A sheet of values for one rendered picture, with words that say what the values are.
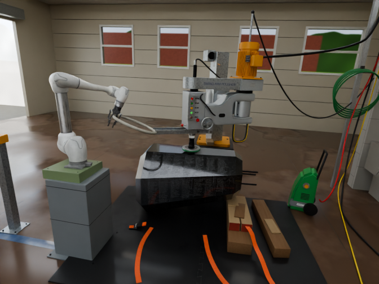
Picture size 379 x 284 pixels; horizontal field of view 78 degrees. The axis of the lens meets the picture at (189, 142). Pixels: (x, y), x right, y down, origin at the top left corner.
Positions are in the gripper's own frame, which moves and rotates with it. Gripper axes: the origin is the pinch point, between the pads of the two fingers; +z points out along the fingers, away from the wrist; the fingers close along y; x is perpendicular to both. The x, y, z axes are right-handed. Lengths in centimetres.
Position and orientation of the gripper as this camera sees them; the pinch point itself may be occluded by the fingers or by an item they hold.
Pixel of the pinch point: (111, 124)
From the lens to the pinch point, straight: 263.0
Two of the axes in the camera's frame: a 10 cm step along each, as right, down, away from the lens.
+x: -1.2, -1.9, 9.7
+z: -4.0, 9.1, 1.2
